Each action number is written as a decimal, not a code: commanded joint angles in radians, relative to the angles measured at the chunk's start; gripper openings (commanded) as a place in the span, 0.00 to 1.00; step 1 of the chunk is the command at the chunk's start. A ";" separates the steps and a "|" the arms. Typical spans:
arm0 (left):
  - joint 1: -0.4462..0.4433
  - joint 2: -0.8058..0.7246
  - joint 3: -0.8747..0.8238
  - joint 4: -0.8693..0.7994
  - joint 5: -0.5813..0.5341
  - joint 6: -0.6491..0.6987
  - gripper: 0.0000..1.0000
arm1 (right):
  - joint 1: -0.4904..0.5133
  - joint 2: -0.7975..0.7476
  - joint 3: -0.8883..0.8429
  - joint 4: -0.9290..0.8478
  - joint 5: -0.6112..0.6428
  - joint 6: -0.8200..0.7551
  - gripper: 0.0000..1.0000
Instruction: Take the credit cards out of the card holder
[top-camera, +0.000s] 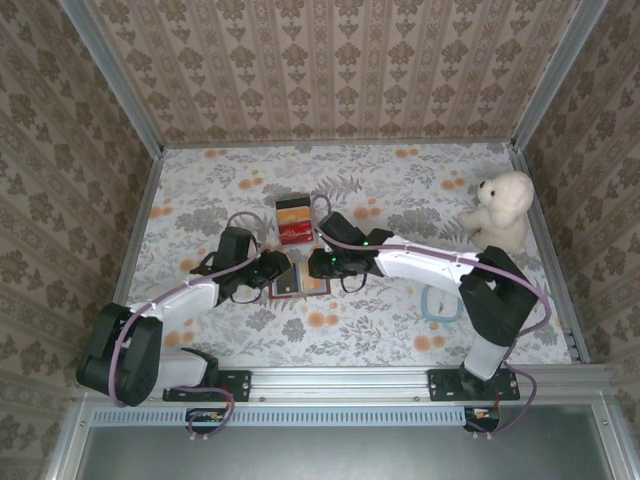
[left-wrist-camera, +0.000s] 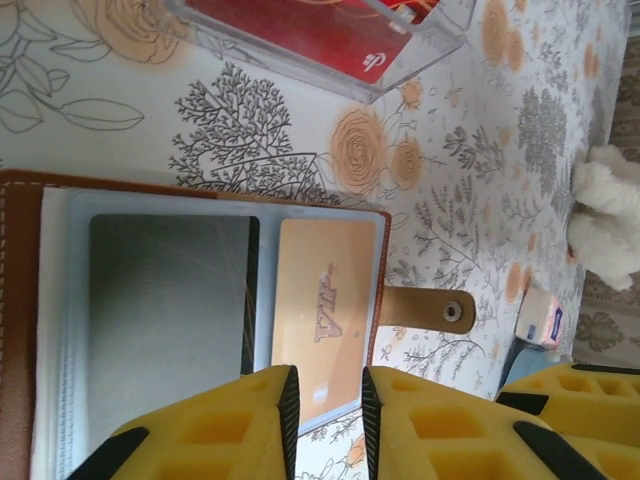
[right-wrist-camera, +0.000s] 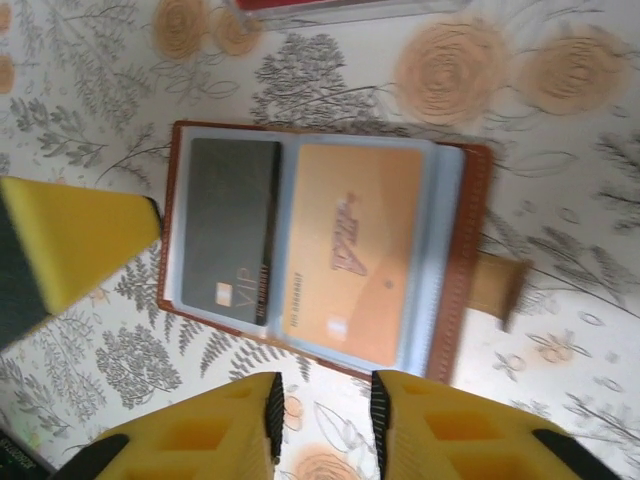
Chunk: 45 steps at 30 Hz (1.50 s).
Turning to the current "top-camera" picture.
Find aluminium frame post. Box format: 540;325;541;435
59;0;166;156
510;0;611;151

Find gripper thin black cable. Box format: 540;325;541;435
228;284;262;306
340;272;370;295

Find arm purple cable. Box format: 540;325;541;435
108;210;266;442
312;194;553;442

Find brown leather card holder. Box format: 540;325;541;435
268;262;333;300

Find grey metal panel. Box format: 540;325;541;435
47;394;640;480

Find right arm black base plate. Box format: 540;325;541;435
427;368;521;403

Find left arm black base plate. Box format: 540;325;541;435
162;368;253;403

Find orange card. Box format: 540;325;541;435
277;208;314;225

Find right gripper thin black cable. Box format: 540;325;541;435
340;272;370;295

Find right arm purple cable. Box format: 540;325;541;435
312;194;553;442

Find aluminium table side rail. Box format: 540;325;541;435
93;149;165;366
509;144;592;365

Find beige credit card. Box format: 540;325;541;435
299;262;330;295

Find white plush bear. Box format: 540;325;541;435
457;171;535;256

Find grey credit card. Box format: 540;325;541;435
277;267;302;297

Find left gripper thin black cable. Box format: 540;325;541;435
228;284;262;306

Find black connector board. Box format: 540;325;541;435
185;407;226;435
463;405;501;434

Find aluminium mounting rail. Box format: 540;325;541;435
74;364;614;405

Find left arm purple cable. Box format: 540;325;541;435
108;210;266;442

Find red yellow card box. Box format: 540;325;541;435
277;223;315;246

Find grey slotted cable duct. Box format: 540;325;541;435
92;405;474;427

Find aluminium table back rail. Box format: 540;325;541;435
160;141;516;150

